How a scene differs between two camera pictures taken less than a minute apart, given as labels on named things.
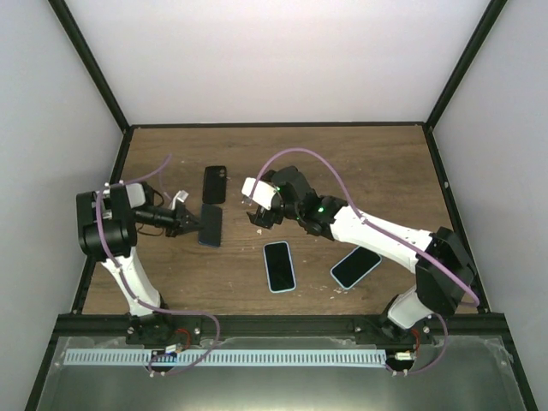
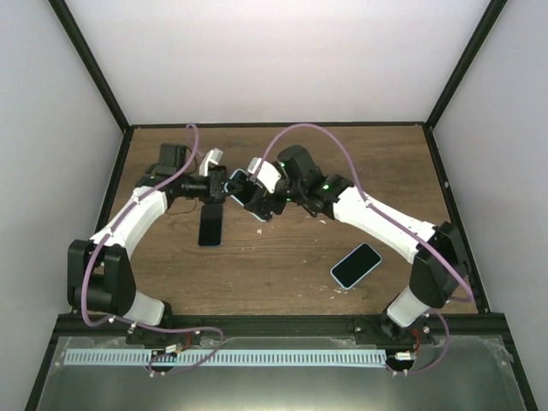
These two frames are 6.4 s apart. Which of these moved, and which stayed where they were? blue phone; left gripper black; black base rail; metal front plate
Moved: left gripper black
Stayed: blue phone; black base rail; metal front plate
